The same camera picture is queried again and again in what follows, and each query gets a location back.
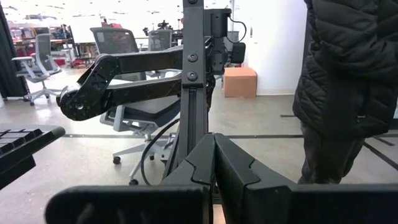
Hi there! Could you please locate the person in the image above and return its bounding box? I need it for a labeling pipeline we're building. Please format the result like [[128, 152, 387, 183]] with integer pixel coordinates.
[[292, 0, 398, 185]]

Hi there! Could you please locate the black hanging cable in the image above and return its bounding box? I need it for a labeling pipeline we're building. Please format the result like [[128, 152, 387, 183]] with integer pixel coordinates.
[[139, 118, 181, 187]]

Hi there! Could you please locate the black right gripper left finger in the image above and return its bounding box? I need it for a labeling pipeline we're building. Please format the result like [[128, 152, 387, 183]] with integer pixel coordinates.
[[45, 133, 216, 224]]

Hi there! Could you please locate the dark mesh office chair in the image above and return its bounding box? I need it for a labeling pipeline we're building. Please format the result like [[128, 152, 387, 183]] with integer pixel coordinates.
[[90, 27, 183, 187]]

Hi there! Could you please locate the white office chair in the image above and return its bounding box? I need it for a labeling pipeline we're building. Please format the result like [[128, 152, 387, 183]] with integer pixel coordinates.
[[11, 33, 63, 107]]

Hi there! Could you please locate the brown cardboard box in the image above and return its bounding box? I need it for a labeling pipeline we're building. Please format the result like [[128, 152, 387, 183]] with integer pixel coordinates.
[[223, 67, 258, 99]]

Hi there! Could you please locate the black curtain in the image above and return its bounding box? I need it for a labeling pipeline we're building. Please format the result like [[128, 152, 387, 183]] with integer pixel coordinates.
[[0, 4, 30, 100]]

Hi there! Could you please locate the grey mesh office chair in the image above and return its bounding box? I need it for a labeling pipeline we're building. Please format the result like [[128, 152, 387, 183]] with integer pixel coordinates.
[[146, 29, 183, 78]]

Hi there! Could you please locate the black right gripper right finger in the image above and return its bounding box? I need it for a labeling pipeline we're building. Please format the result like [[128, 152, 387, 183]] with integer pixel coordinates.
[[215, 133, 398, 224]]

